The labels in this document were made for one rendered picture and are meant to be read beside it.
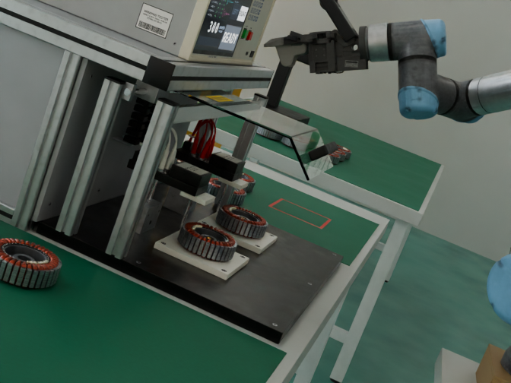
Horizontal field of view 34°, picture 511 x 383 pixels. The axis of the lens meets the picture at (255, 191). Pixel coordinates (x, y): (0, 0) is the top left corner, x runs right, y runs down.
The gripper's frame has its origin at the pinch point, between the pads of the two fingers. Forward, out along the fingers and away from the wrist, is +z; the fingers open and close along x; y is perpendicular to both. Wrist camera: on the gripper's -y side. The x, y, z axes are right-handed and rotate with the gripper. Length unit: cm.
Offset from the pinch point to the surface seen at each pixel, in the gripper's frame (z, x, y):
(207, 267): 8, -28, 41
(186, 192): 12.1, -23.9, 27.9
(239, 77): 6.6, -1.9, 7.0
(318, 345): 13, 93, 93
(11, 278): 25, -65, 35
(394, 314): 6, 259, 128
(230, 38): 6.0, -8.6, -0.8
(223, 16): 4.4, -17.6, -4.3
